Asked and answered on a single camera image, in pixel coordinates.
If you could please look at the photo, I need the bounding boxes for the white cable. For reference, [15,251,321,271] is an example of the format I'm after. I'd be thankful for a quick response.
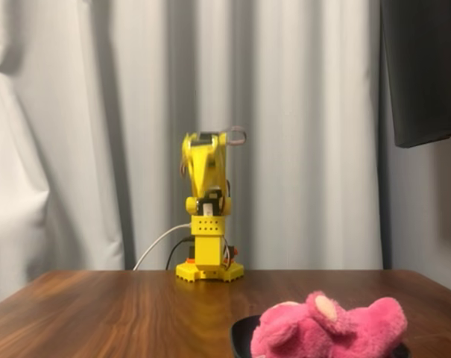
[133,222,192,271]

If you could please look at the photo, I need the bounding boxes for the white curtain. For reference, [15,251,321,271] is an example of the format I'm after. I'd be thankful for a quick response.
[0,0,451,310]

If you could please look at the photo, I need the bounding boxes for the pink strawberry bear plush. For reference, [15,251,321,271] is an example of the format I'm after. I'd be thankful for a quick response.
[250,290,409,358]

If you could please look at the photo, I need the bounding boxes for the yellow gripper body black servo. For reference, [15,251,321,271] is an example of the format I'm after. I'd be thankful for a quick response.
[182,131,228,156]

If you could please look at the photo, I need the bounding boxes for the dark green plate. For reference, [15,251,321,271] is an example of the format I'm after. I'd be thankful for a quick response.
[228,315,411,358]

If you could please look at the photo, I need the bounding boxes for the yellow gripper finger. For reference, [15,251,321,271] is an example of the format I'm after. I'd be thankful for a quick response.
[189,151,204,195]
[202,150,219,195]

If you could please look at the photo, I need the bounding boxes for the red white servo wire loop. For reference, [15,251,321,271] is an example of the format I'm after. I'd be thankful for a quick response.
[219,126,247,146]

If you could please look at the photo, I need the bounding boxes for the dark hanging panel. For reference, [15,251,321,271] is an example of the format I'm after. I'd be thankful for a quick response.
[379,0,451,149]

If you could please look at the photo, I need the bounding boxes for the black power cable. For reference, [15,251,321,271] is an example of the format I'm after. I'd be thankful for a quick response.
[165,238,192,270]

